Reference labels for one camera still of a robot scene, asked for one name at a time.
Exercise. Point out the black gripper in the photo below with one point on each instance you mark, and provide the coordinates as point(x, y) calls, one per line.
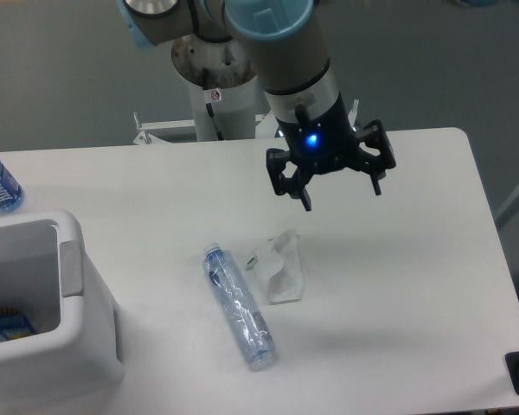
point(326, 143)

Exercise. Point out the clear plastic bottle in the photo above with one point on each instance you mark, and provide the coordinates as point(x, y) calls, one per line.
point(243, 315)

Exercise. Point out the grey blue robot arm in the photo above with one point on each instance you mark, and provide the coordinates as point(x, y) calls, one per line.
point(282, 39)

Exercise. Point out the white trash can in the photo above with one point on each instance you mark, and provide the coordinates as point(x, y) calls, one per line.
point(46, 274)

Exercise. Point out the crumpled clear plastic cup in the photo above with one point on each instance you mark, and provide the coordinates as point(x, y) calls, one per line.
point(276, 265)

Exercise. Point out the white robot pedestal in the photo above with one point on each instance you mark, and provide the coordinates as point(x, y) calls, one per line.
point(224, 92)

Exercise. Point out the white left base bracket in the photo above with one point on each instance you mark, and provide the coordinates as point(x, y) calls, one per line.
point(164, 132)

